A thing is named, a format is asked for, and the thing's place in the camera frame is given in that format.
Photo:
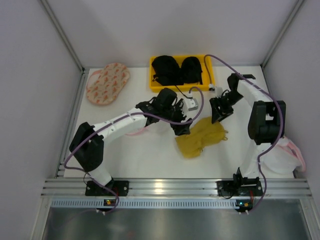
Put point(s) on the yellow bra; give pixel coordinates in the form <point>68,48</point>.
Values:
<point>203,134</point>

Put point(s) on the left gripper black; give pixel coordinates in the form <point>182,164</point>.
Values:
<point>179,116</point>

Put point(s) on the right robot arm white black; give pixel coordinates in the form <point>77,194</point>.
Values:
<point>266,122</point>

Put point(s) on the black bra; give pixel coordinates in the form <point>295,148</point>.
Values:
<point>167,71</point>

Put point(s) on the aluminium rail front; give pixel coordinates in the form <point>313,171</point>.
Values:
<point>281,188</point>

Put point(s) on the yellow plastic bin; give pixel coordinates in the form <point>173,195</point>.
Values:
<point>208,76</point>

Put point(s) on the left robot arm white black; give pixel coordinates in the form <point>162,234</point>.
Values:
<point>89,141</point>

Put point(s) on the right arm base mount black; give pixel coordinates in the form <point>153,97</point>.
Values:
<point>249,188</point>

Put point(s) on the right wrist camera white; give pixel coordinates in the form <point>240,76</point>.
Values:
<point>215,91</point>

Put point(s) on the slotted cable duct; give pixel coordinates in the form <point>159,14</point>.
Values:
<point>151,203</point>

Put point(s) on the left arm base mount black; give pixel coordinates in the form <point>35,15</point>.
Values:
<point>119,187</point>

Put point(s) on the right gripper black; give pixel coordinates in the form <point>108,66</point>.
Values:
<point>219,108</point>

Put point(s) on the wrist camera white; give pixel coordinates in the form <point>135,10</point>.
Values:
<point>189,103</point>
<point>215,91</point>

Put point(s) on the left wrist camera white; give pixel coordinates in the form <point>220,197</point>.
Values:
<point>189,103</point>

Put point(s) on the patterned beige laundry bag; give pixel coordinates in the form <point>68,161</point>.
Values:
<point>104,85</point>

